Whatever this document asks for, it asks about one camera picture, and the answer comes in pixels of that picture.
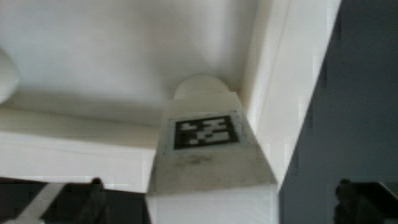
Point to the white leg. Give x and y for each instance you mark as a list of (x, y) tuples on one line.
[(211, 185)]

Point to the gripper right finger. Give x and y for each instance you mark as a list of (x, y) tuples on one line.
[(366, 203)]

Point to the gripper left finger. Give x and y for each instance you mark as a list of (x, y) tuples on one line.
[(85, 204)]

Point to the white square tabletop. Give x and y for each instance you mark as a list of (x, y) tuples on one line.
[(96, 54)]

